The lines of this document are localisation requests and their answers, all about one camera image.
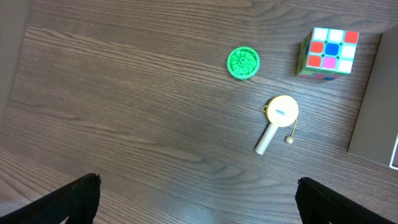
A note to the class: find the colourful puzzle cube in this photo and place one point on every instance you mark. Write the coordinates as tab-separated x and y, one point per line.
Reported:
327	54

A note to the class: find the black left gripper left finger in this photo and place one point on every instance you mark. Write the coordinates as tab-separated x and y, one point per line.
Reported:
76	202

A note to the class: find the yellow wooden rattle drum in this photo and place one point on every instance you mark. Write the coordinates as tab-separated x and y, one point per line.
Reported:
280	111

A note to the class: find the green round plastic toy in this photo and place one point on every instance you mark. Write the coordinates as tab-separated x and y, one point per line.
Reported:
243	63

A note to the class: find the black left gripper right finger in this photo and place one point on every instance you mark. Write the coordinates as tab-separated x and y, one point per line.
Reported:
319	204

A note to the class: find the white box pink interior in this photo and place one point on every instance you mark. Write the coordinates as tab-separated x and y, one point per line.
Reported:
375	133

